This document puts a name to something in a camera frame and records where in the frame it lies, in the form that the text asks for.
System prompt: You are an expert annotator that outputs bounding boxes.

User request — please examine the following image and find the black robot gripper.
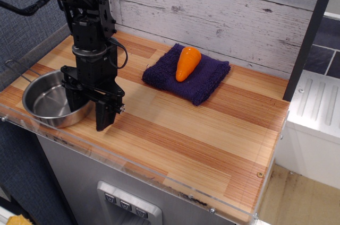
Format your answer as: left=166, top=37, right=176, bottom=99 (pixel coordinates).
left=61, top=44, right=125, bottom=132

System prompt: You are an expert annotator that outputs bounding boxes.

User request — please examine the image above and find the stainless steel pot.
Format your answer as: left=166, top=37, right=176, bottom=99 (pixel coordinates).
left=1, top=59, right=94, bottom=128

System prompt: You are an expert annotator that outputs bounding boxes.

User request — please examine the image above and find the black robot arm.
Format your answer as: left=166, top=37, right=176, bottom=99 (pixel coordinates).
left=33, top=0, right=125, bottom=131

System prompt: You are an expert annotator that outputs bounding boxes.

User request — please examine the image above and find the purple folded towel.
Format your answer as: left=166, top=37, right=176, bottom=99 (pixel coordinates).
left=142, top=44, right=231, bottom=106

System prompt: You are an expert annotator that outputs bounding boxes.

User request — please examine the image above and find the grey toy appliance cabinet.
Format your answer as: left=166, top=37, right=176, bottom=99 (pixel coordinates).
left=38, top=136, right=231, bottom=224

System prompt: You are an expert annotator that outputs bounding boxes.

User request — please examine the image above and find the clear acrylic table guard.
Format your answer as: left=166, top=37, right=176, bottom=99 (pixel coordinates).
left=0, top=102, right=260, bottom=223

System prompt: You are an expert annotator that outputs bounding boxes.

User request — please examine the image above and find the orange toy carrot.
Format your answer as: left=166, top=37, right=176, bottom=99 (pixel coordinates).
left=175, top=47, right=202, bottom=82

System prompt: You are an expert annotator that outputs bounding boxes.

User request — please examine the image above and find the yellow object bottom left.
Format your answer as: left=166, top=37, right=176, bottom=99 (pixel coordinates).
left=6, top=215, right=33, bottom=225

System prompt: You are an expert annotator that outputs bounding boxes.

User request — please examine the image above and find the white toy sink unit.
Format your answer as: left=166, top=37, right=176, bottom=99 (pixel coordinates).
left=275, top=71, right=339, bottom=188

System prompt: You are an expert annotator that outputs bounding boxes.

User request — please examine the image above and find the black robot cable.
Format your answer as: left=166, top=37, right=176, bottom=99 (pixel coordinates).
left=0, top=0, right=51, bottom=16

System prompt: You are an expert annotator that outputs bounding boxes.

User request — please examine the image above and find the black right frame post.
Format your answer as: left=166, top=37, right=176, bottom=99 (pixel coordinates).
left=283, top=0, right=329, bottom=102

